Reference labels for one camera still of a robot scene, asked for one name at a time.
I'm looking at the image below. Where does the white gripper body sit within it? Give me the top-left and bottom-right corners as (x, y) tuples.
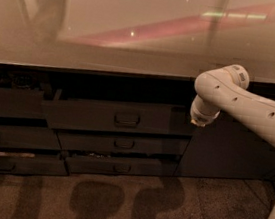
(190, 101), (220, 126)

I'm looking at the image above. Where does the dark drawer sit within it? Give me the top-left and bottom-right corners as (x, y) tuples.
(42, 99), (195, 136)
(65, 155), (177, 176)
(57, 131), (189, 155)
(0, 155), (68, 176)
(0, 87), (45, 119)
(0, 125), (60, 150)

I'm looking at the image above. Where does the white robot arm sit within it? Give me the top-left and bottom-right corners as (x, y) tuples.
(190, 64), (275, 148)

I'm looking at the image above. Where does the dark cabinet frame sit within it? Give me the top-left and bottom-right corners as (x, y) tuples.
(0, 47), (275, 214)

